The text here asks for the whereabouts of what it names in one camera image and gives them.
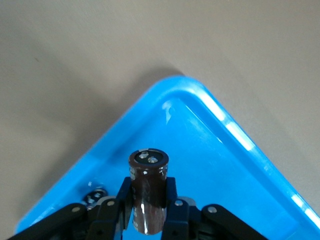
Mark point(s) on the large dark electrolytic capacitor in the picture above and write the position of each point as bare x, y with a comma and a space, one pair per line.
148, 190

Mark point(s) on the small dark electrolytic capacitor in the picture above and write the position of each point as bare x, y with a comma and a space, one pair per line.
93, 197

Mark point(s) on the table cover mat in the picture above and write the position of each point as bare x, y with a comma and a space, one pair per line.
100, 50

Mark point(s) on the blue plastic tray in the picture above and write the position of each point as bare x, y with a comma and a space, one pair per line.
212, 162

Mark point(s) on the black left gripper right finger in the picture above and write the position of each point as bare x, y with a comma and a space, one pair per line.
185, 222

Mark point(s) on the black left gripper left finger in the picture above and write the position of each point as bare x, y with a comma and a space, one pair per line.
105, 220

